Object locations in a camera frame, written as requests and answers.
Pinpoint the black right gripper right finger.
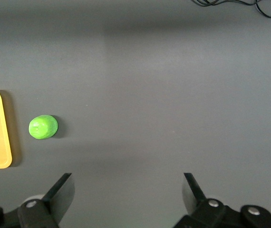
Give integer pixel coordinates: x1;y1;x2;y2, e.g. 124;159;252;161
174;172;227;228

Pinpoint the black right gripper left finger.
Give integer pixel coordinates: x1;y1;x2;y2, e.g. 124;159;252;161
18;173;76;228

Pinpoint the green plastic cabbage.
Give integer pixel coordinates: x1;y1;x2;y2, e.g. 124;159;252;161
28;114;59;140

